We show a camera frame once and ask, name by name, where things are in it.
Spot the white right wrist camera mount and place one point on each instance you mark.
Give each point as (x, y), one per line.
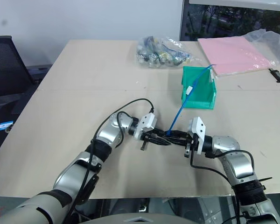
(198, 130)

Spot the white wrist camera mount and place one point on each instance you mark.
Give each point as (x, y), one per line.
(146, 122)
(198, 130)

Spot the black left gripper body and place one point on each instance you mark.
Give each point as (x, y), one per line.
(151, 134)

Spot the black mesh office chair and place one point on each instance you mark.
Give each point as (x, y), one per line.
(7, 67)

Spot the black box with blue label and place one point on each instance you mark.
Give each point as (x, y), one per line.
(7, 112)

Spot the empty clear plastic bag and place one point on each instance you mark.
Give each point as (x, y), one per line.
(276, 43)

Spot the dark window pane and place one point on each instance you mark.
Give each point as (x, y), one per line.
(233, 21)

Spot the pink flat board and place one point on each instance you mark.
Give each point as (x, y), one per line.
(224, 53)

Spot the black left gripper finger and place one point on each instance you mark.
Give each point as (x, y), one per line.
(163, 134)
(159, 140)

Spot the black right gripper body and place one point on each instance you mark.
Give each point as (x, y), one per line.
(191, 144)

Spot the white coupler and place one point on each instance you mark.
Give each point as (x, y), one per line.
(189, 90)

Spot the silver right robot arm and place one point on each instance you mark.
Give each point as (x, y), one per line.
(226, 142)

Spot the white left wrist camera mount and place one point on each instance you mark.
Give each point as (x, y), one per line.
(146, 122)

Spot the green plastic bin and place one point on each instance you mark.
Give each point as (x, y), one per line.
(200, 99)

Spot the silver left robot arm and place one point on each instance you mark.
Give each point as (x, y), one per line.
(107, 135)

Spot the black chair seat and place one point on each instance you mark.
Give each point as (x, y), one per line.
(38, 71)

